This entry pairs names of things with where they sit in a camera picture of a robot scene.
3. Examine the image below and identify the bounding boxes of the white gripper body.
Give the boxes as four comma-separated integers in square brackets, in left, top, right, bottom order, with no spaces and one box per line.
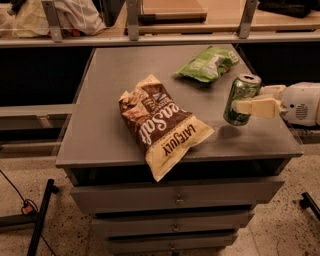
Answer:
[281,82,320,127]

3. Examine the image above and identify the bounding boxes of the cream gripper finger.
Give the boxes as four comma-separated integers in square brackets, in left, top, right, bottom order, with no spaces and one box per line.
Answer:
[231,98,282,119]
[259,85,286,99]

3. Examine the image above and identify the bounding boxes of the green soda can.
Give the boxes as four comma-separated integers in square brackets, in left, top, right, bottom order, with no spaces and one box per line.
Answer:
[223,74,261,126]

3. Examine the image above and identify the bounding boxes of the green chip bag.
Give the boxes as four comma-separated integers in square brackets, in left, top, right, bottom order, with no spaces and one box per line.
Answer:
[177,46,239,83]

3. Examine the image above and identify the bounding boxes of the brown sea salt chip bag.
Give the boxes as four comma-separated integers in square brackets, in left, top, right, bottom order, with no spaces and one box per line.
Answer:
[119,75,214,182]

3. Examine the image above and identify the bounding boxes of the white cloth bag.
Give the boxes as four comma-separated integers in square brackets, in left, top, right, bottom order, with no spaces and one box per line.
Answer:
[0,0,106,38]

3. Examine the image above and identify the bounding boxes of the black object top right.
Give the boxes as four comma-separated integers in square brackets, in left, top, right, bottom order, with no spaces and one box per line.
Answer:
[258,0,320,18]

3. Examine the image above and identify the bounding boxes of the black stand leg right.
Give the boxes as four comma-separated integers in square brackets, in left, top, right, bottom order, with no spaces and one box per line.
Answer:
[299,192,320,221]

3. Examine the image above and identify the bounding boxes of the black stand leg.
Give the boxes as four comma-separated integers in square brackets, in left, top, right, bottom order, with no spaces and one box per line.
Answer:
[299,192,320,221]
[0,179,59,256]

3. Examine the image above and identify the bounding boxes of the grey drawer cabinet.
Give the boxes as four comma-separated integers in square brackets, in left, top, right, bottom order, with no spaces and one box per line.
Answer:
[56,45,302,255]

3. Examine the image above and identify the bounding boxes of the wooden board on shelf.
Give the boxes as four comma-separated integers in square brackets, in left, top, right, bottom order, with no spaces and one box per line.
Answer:
[138,0,207,24]

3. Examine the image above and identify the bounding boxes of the black stand leg left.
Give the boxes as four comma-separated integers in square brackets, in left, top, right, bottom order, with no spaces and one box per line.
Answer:
[0,179,59,256]

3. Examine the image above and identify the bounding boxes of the grey metal bracket right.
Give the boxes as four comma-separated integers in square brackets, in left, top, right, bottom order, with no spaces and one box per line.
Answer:
[237,0,258,39]

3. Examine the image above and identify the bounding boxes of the grey metal bracket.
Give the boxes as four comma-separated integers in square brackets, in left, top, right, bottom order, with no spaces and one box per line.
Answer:
[237,0,258,39]
[41,0,63,43]
[126,0,141,41]

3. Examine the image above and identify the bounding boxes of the grey metal bracket middle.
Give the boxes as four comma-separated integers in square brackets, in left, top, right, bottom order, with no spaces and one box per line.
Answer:
[126,0,141,41]

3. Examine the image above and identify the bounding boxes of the grey metal bracket left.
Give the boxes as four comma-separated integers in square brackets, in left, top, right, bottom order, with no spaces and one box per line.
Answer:
[41,0,63,43]

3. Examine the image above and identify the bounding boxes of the black cable with red clip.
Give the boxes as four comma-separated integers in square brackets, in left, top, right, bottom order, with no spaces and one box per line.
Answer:
[0,169,58,256]

